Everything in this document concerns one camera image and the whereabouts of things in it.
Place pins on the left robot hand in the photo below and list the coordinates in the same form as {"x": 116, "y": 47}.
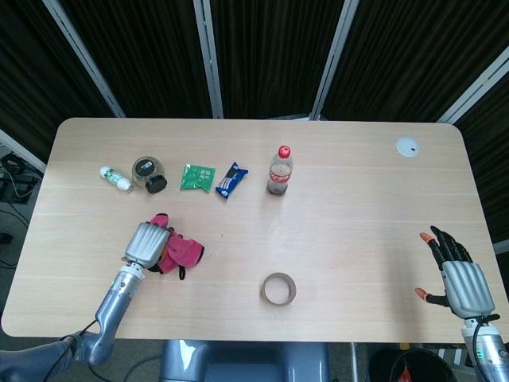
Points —
{"x": 148, "y": 246}

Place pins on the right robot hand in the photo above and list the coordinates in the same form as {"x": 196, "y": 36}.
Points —
{"x": 463, "y": 286}

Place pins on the pink cloth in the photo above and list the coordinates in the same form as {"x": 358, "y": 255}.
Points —
{"x": 181, "y": 250}

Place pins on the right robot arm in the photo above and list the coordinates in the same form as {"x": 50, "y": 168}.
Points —
{"x": 487, "y": 350}

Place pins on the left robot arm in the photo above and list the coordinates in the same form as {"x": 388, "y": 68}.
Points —
{"x": 107, "y": 310}

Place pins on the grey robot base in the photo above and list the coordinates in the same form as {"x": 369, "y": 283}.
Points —
{"x": 244, "y": 360}

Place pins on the glass jar black lid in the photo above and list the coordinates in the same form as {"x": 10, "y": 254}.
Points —
{"x": 148, "y": 173}

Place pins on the white green small bottle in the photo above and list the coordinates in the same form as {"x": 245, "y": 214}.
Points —
{"x": 115, "y": 179}

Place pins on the green snack packet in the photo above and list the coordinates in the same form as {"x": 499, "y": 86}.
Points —
{"x": 197, "y": 177}

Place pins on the black trash bin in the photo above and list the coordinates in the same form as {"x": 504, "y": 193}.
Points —
{"x": 409, "y": 366}

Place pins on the blue snack packet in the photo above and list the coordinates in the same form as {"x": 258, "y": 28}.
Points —
{"x": 230, "y": 180}

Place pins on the brown tape roll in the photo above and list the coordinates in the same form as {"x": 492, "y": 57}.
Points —
{"x": 279, "y": 289}

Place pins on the cola bottle red cap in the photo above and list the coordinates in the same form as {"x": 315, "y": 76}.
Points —
{"x": 280, "y": 171}

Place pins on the grey partition post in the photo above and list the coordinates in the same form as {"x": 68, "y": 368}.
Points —
{"x": 473, "y": 91}
{"x": 20, "y": 149}
{"x": 208, "y": 59}
{"x": 333, "y": 59}
{"x": 85, "y": 57}

